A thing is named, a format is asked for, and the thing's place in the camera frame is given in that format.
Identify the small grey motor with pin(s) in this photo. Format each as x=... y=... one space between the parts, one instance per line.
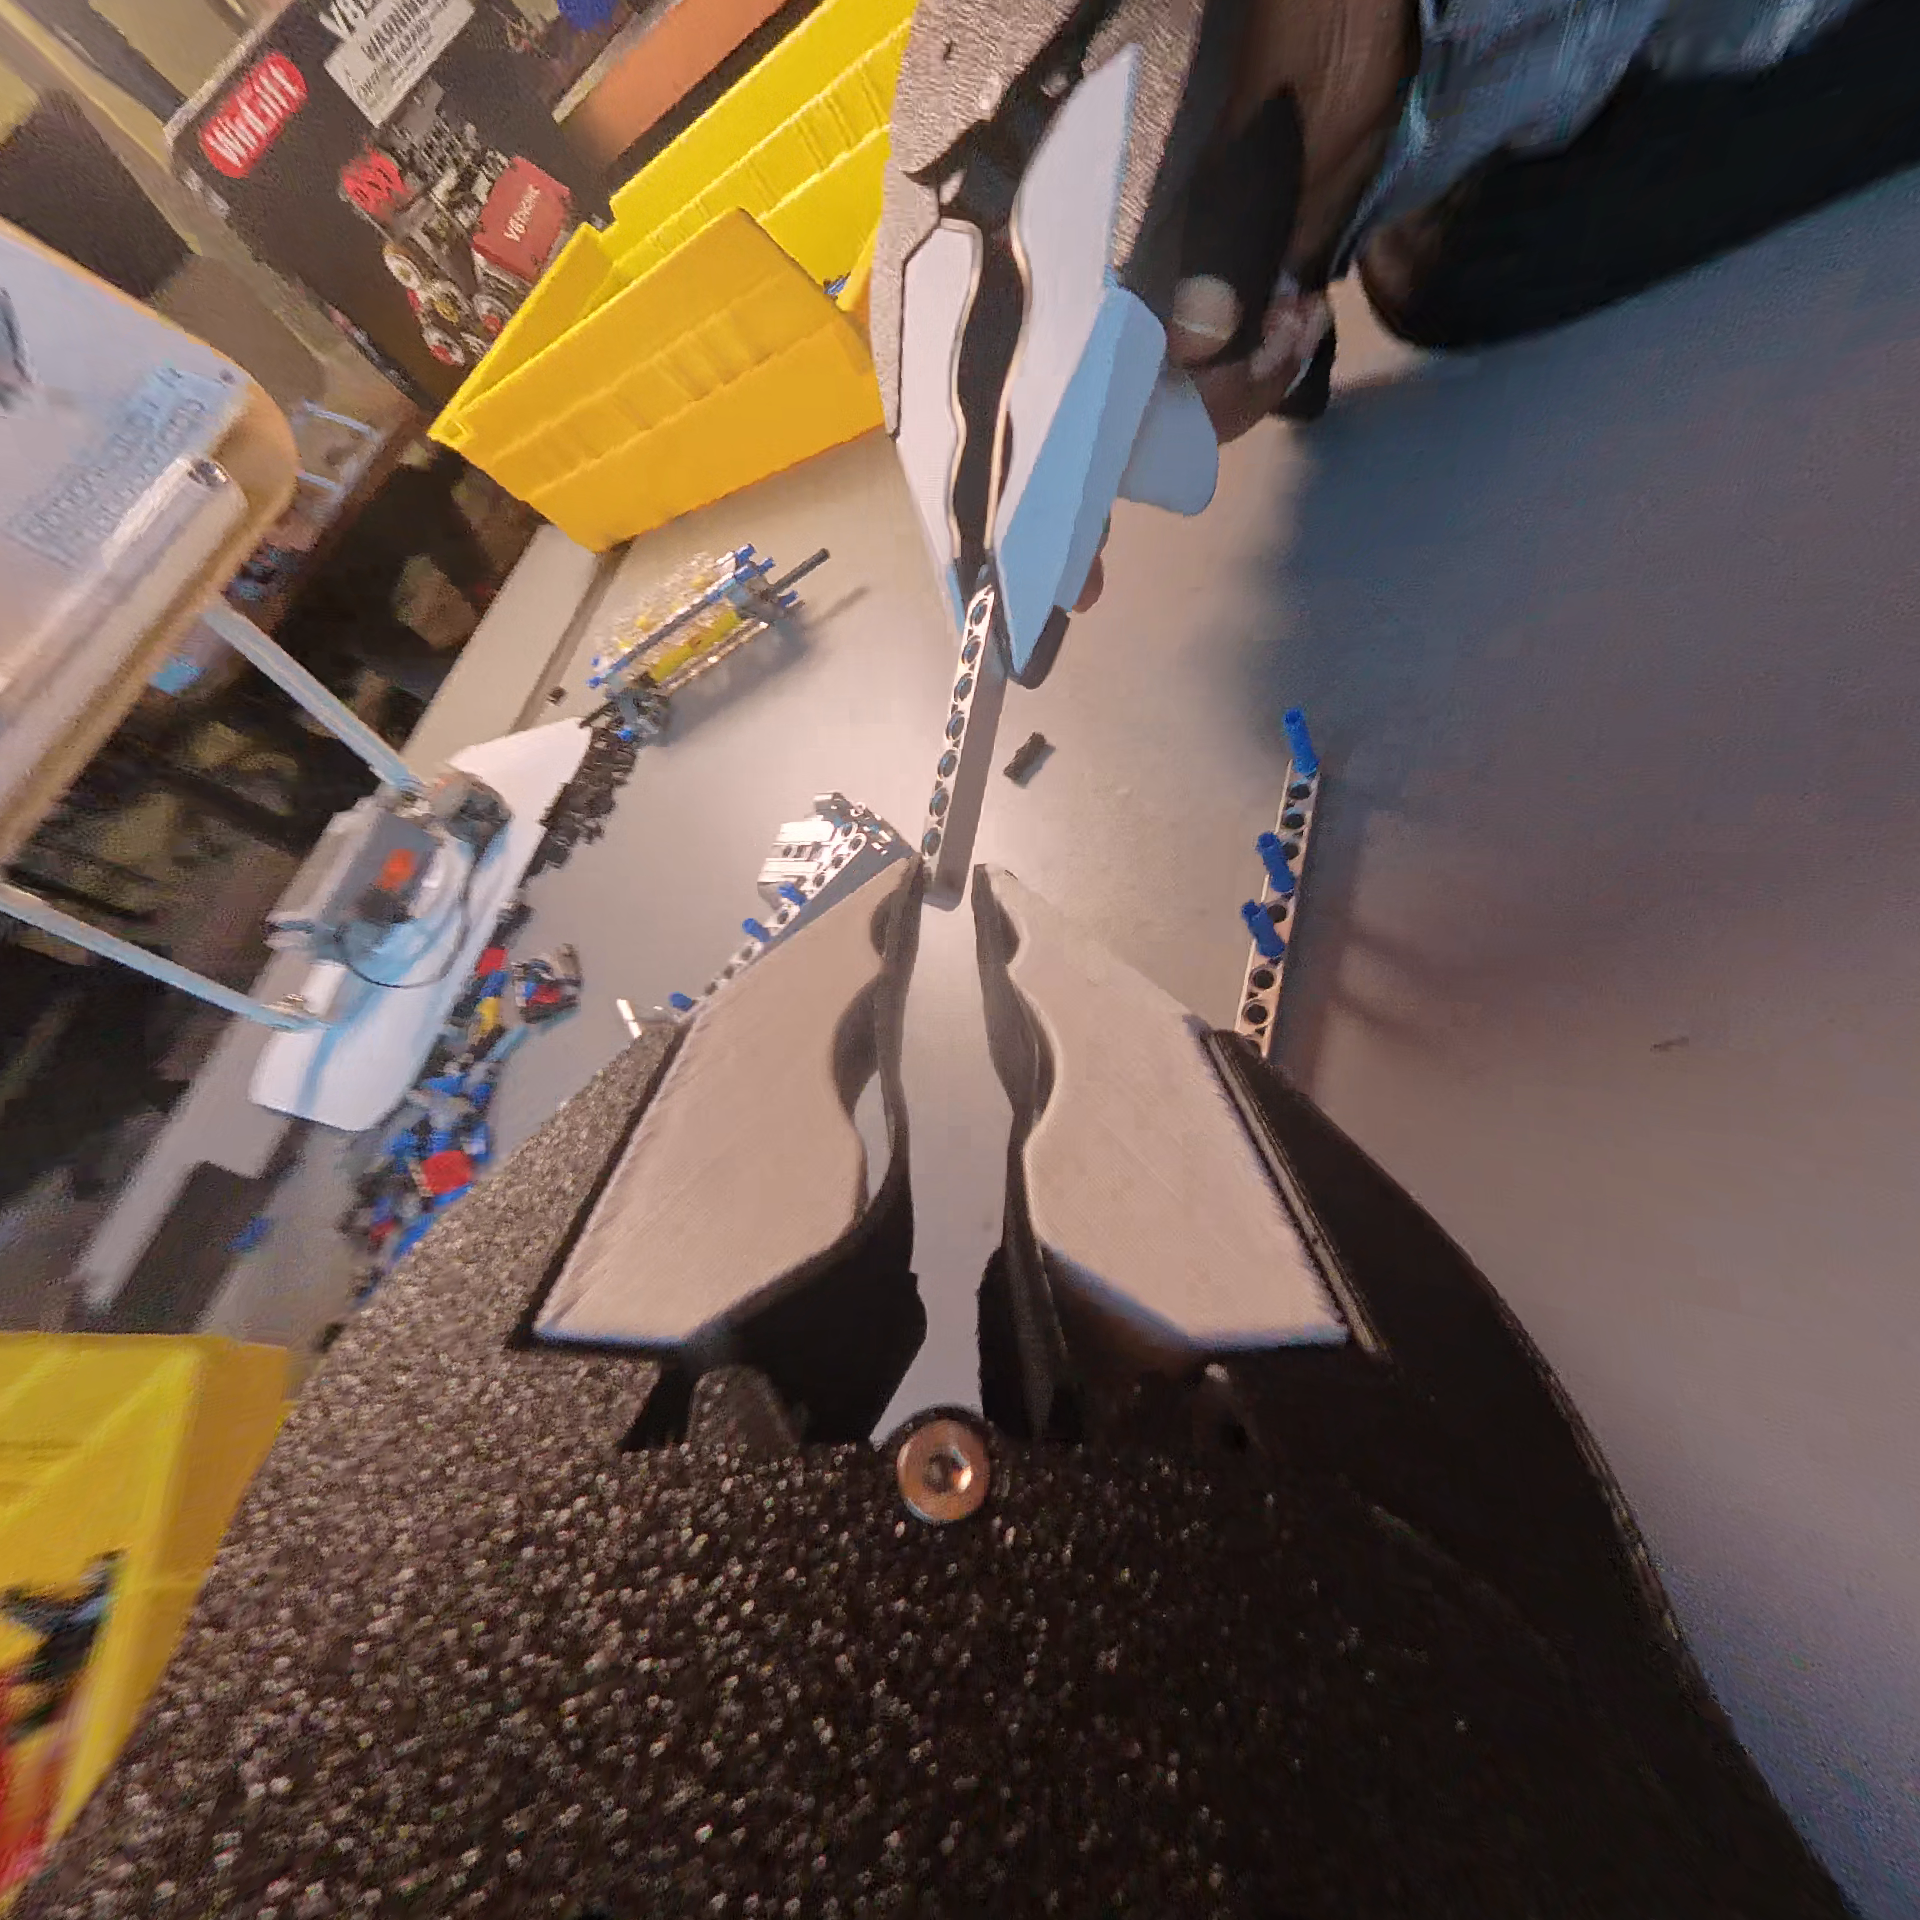
x=474 y=811

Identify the open toy instruction booklet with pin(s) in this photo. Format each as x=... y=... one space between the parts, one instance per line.
x=105 y=452

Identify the pile of colourful toy pieces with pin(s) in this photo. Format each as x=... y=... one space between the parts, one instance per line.
x=442 y=1155

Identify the long grey beam panel assembly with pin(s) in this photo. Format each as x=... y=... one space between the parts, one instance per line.
x=833 y=845

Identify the pile of black toy pieces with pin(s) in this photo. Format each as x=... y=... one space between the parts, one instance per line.
x=586 y=797

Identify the black printed toy box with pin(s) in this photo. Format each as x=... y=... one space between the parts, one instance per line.
x=376 y=181

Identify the yellow printed toy box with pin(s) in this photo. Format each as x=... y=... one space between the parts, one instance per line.
x=105 y=1425

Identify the grey motor block, orange part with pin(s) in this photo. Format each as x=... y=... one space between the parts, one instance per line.
x=376 y=869

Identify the white base with battery box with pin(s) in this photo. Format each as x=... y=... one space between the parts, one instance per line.
x=338 y=1066

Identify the person's right hand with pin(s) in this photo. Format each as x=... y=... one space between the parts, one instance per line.
x=1350 y=135

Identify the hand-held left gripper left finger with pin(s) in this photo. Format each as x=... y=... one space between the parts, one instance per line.
x=721 y=1171

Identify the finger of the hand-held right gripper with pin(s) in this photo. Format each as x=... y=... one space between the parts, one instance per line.
x=1073 y=377
x=934 y=377

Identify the grey beam with blue pins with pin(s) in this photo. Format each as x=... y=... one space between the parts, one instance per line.
x=960 y=750

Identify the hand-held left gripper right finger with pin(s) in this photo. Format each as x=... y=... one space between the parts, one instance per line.
x=1171 y=1186

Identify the grey desk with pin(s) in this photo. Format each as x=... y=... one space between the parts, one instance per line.
x=1500 y=675

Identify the yellow plastic bin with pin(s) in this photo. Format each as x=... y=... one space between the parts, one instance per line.
x=674 y=377

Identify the small black toy pin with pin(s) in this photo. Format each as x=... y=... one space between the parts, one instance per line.
x=1026 y=758

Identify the grey holed beam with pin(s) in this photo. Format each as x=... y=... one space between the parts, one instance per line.
x=1283 y=915

